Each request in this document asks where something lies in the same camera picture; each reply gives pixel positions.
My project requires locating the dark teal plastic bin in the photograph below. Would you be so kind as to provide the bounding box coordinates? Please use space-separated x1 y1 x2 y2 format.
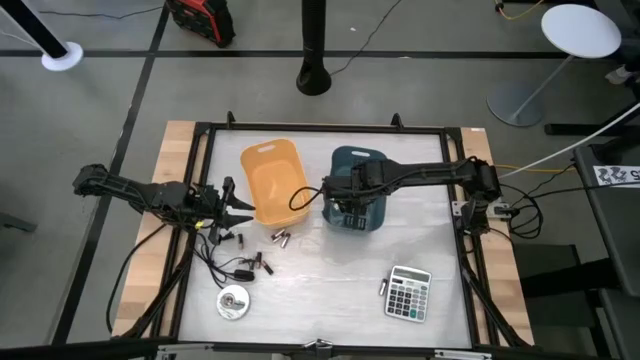
321 145 390 234

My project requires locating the black metal table frame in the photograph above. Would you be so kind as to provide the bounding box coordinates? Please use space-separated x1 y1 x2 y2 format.
110 110 535 354

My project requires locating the white printed paper label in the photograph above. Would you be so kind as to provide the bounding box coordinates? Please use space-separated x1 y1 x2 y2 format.
592 164 640 189

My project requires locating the thin black floor cable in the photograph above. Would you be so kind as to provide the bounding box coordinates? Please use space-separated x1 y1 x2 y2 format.
38 5 166 21

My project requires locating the yellow floor cable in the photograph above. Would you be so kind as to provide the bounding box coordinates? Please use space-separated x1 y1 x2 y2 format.
494 0 545 22

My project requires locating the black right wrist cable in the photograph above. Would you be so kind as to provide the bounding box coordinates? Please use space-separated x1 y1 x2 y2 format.
288 185 327 212

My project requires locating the black post with white base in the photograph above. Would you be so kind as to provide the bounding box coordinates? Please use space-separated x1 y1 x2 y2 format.
0 0 85 73

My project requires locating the white round pedestal table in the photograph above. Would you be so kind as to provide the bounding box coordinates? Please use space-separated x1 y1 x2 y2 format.
485 3 623 128

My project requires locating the red and black tool case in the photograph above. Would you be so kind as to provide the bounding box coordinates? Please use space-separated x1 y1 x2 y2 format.
164 0 237 49

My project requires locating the black pole with flared base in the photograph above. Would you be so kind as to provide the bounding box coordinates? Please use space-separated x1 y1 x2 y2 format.
295 0 333 97

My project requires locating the black desk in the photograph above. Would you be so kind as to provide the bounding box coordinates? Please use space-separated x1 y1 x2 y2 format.
572 142 640 360

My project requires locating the white table mat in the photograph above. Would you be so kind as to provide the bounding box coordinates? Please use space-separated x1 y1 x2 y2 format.
177 128 474 350

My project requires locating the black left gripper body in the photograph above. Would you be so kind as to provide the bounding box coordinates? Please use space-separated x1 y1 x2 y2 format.
187 175 237 246

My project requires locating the grey floor object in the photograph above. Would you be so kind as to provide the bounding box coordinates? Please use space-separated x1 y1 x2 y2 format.
0 212 39 234

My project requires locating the black earphone cable with adapter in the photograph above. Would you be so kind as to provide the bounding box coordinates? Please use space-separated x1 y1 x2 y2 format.
192 230 257 290

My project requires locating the silver camera mount clamp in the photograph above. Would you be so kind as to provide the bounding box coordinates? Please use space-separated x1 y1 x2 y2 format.
301 338 335 359

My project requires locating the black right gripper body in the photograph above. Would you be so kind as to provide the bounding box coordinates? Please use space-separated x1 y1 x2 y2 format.
321 158 394 205

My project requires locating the white hose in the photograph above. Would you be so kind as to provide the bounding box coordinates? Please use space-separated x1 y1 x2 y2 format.
497 101 640 180

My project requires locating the orange plastic bin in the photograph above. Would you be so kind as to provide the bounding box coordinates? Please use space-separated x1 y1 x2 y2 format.
239 138 312 229

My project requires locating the yellow cable behind arm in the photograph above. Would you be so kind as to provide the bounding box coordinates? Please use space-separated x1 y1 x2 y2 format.
494 163 577 175

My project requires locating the black cable along frame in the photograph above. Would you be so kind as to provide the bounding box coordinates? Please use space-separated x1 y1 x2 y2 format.
105 223 167 335

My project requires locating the black desk foot bar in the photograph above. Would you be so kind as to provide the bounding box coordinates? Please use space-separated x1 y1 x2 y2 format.
543 102 640 137

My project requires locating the person's shoe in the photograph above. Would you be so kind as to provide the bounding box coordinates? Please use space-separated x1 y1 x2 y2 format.
604 64 640 86

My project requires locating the black cable bundle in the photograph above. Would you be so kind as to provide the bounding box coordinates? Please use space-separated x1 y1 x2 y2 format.
498 162 577 240

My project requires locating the silver desk calculator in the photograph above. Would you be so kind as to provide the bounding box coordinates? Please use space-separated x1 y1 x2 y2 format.
383 264 433 324

